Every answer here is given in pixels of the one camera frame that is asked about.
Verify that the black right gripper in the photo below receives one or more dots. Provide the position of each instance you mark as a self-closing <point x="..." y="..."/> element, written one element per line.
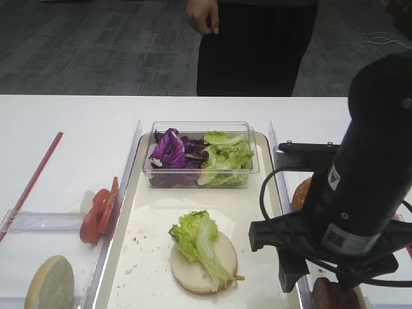
<point x="291" y="235"/>

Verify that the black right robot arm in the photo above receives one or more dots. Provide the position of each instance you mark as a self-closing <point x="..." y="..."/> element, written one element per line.
<point x="346" y="222"/>

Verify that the meat patty stack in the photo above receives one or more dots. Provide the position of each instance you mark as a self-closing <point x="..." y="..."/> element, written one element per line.
<point x="330" y="295"/>

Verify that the lettuce leaf on bun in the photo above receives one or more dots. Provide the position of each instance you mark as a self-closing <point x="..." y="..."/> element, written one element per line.
<point x="203" y="259"/>

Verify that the green lettuce pile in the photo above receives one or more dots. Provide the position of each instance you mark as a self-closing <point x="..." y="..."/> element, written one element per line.
<point x="228" y="155"/>

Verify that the red tomato slices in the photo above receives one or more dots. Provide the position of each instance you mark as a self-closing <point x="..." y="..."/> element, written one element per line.
<point x="96" y="222"/>

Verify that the person's hand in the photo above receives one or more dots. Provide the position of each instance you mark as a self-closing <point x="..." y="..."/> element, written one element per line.
<point x="203" y="16"/>

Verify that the sesame bun stack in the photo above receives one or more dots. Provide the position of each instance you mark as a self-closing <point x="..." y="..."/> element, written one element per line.
<point x="300" y="194"/>

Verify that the clear plastic salad container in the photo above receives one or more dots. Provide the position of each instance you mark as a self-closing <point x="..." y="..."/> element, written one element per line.
<point x="186" y="178"/>

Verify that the purple cabbage leaves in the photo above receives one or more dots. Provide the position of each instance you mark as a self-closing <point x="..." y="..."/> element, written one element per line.
<point x="174" y="152"/>

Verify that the silver metal tray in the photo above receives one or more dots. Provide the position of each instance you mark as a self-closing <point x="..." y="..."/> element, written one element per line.
<point x="139" y="272"/>

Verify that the person in black clothes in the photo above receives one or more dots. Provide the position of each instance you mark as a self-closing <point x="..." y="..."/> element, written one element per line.
<point x="258" y="50"/>

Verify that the left bun half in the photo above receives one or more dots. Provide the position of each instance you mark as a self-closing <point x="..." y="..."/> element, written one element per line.
<point x="52" y="285"/>

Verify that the clear left upper pusher track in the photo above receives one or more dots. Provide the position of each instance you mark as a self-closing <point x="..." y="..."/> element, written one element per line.
<point x="27" y="221"/>

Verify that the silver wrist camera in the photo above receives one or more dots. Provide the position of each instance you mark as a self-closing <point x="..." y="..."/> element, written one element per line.
<point x="301" y="157"/>

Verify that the clear left divider rail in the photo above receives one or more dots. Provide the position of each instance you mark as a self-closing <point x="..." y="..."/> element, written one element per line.
<point x="90" y="299"/>

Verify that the red left rail strip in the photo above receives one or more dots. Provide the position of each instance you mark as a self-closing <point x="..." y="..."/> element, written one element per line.
<point x="35" y="180"/>

